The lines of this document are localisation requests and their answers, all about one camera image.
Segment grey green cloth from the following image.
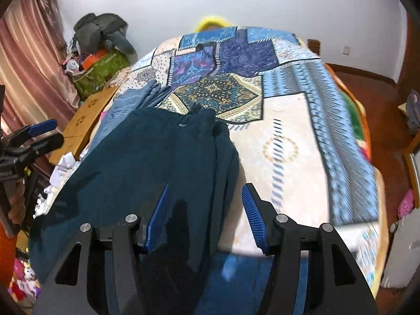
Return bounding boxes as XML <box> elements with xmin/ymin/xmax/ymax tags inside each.
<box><xmin>105</xmin><ymin>33</ymin><xmax>137</xmax><ymax>57</ymax></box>

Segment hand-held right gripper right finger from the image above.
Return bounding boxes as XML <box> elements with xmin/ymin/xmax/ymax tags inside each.
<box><xmin>241</xmin><ymin>183</ymin><xmax>378</xmax><ymax>315</ymax></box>

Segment orange box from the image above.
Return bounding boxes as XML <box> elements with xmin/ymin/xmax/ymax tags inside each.
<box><xmin>82</xmin><ymin>49</ymin><xmax>109</xmax><ymax>70</ymax></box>

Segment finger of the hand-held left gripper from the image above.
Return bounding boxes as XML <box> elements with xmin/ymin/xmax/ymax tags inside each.
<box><xmin>7</xmin><ymin>133</ymin><xmax>64</xmax><ymax>164</ymax></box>
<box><xmin>7</xmin><ymin>120</ymin><xmax>58</xmax><ymax>145</ymax></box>

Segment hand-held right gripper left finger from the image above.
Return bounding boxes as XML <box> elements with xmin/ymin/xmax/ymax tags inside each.
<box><xmin>33</xmin><ymin>184</ymin><xmax>171</xmax><ymax>315</ymax></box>

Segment pink striped curtain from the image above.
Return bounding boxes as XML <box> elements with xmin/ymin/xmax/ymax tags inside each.
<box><xmin>0</xmin><ymin>0</ymin><xmax>82</xmax><ymax>135</ymax></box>

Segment green patterned storage bag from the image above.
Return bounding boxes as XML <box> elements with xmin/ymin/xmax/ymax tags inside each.
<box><xmin>72</xmin><ymin>51</ymin><xmax>130</xmax><ymax>101</ymax></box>

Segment pile of dark jackets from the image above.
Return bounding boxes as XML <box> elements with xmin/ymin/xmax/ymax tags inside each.
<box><xmin>73</xmin><ymin>13</ymin><xmax>128</xmax><ymax>53</ymax></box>

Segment grey pink bag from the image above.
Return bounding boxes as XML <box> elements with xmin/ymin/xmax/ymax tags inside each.
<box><xmin>407</xmin><ymin>90</ymin><xmax>420</xmax><ymax>135</ymax></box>

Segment dark navy pants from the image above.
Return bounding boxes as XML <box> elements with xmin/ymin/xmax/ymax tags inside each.
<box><xmin>28</xmin><ymin>107</ymin><xmax>242</xmax><ymax>315</ymax></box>

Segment pink slipper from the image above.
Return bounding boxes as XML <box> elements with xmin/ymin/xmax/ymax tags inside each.
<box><xmin>398</xmin><ymin>190</ymin><xmax>415</xmax><ymax>219</ymax></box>

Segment pile of white cloth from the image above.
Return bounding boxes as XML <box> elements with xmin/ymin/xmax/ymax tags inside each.
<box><xmin>34</xmin><ymin>153</ymin><xmax>82</xmax><ymax>217</ymax></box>

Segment wooden lap desk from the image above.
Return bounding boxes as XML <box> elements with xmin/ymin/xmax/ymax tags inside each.
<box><xmin>49</xmin><ymin>87</ymin><xmax>119</xmax><ymax>168</ymax></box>

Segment yellow foam tube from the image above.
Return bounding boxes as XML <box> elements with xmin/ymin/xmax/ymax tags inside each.
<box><xmin>195</xmin><ymin>15</ymin><xmax>237</xmax><ymax>33</ymax></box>

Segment folded blue jeans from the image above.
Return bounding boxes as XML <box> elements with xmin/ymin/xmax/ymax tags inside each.
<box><xmin>87</xmin><ymin>80</ymin><xmax>171</xmax><ymax>151</ymax></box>

